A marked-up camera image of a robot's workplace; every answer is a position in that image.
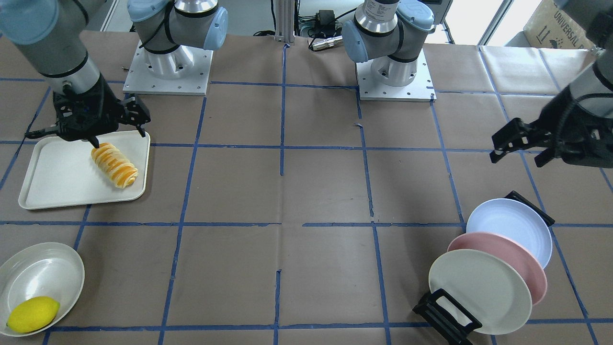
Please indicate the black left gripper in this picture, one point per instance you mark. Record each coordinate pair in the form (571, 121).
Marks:
(559, 119)

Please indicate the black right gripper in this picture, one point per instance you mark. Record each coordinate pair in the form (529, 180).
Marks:
(102, 97)

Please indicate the striped orange bread roll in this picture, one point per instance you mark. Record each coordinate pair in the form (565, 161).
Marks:
(114, 165)

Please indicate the blue plate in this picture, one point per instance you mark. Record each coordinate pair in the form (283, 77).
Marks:
(516, 221)

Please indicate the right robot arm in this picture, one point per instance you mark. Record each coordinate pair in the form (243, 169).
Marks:
(47, 32)

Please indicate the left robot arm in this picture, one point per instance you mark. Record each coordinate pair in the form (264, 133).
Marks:
(398, 29)

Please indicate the pink plate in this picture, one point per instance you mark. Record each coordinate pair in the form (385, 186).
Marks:
(511, 252)

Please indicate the cream plate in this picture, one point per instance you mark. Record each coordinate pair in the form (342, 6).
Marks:
(486, 286)

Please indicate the white round plate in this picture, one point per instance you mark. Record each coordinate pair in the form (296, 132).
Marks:
(50, 269)

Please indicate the white rectangular tray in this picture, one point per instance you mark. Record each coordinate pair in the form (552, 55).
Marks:
(62, 173)

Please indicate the cardboard box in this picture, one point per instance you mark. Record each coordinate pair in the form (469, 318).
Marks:
(549, 27)

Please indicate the black dish rack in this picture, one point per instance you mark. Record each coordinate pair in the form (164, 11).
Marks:
(449, 318)

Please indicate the yellow lemon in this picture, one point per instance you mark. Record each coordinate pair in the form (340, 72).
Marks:
(33, 314)

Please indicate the black power adapter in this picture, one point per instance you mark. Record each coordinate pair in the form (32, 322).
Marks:
(324, 18)

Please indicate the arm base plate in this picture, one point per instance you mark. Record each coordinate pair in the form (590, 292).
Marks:
(416, 81)
(191, 76)

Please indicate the aluminium frame post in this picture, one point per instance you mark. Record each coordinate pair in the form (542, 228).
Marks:
(284, 13)

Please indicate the silver cable connector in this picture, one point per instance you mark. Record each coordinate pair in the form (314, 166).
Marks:
(320, 44)

